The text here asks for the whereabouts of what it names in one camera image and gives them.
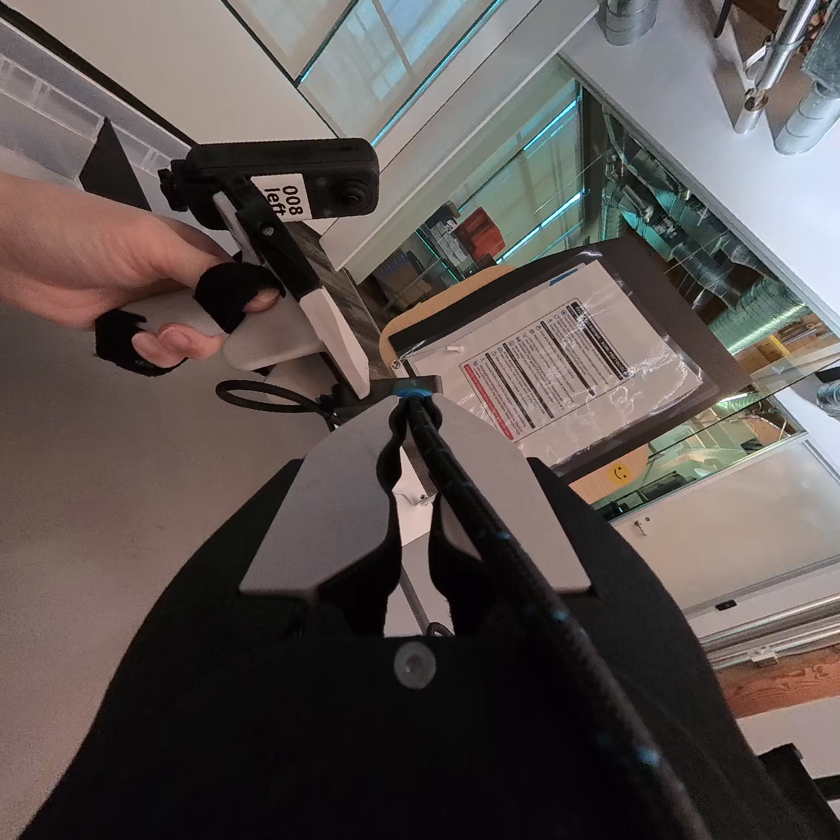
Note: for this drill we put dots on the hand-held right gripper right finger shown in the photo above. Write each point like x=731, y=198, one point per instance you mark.
x=518, y=512

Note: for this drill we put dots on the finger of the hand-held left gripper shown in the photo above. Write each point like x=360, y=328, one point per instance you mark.
x=338, y=341

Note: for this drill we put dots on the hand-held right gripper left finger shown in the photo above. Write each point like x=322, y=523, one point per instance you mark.
x=315, y=512

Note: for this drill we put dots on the person's left hand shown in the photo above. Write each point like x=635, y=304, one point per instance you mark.
x=85, y=256

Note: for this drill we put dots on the white sign stand base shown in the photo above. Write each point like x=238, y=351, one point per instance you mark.
x=412, y=525

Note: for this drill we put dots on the yellow smiley sticker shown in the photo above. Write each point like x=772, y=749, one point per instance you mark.
x=618, y=472

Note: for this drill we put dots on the wooden sign board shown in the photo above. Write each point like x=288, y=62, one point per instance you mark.
x=558, y=367

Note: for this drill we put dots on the red crate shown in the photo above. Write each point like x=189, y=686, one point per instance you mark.
x=480, y=233

